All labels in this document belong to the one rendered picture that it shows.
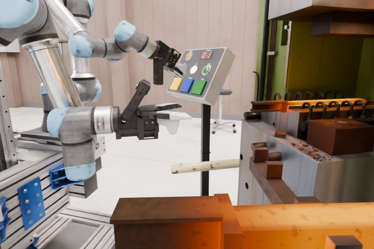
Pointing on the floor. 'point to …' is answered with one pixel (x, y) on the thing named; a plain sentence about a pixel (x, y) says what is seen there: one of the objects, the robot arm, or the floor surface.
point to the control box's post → (205, 147)
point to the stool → (221, 113)
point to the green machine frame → (309, 60)
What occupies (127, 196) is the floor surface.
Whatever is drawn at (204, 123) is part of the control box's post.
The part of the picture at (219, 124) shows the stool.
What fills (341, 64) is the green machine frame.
